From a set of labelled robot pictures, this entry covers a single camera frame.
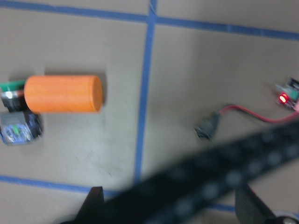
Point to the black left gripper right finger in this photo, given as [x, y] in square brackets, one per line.
[250, 209]

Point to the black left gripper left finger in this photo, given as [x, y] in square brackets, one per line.
[88, 213]

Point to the plain orange cylinder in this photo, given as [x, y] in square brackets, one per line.
[64, 93]

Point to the green button beside cylinder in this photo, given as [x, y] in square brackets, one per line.
[19, 125]

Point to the motor speed controller board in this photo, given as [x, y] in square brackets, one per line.
[288, 94]

